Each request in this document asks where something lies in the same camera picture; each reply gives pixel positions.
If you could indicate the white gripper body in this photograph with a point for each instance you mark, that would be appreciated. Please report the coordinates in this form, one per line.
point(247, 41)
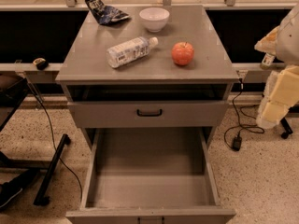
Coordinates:
point(289, 44)

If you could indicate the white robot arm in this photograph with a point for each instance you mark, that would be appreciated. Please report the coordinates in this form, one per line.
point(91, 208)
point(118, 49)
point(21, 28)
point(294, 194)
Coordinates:
point(287, 47)

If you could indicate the small bottle on ledge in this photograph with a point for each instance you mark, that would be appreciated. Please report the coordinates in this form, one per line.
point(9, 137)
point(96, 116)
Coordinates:
point(267, 61)

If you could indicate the white ceramic bowl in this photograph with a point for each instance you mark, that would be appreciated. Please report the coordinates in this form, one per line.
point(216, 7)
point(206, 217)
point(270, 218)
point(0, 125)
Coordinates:
point(154, 19)

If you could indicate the grey drawer cabinet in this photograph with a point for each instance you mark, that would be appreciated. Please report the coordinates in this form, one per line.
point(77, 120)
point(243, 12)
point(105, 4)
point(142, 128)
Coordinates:
point(125, 76)

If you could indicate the black shoe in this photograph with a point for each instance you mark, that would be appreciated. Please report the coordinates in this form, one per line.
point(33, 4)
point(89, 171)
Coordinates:
point(11, 189)

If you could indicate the black stand leg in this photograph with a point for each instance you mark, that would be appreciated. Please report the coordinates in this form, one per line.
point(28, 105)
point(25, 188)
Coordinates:
point(41, 199)
point(287, 129)

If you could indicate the black equipment at left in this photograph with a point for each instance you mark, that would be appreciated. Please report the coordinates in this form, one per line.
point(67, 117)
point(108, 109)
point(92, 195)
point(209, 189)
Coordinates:
point(13, 90)

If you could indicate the black stand leg left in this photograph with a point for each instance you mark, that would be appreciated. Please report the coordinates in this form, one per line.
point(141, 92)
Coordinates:
point(41, 199)

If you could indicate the blue chip bag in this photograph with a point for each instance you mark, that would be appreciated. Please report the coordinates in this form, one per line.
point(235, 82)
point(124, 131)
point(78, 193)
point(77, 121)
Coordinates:
point(105, 14)

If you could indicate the black stand leg right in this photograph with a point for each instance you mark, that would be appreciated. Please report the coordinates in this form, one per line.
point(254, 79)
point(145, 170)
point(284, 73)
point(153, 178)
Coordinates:
point(287, 129)

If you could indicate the clear plastic water bottle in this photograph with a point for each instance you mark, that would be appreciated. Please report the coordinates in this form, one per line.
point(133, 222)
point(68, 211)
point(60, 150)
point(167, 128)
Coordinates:
point(130, 51)

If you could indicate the red apple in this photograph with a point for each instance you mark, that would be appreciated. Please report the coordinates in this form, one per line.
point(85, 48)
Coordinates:
point(182, 53)

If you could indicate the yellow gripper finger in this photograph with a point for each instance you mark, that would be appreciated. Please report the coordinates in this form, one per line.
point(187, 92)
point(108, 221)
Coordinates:
point(270, 113)
point(286, 89)

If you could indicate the black yellow tape measure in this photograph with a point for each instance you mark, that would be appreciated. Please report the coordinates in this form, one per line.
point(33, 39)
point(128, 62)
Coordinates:
point(40, 63)

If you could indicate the open grey lower drawer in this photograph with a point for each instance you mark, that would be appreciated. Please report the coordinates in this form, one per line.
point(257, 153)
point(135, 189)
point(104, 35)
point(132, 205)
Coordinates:
point(150, 176)

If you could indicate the closed grey drawer black handle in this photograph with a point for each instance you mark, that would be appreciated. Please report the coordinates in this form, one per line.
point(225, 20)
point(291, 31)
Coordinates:
point(147, 114)

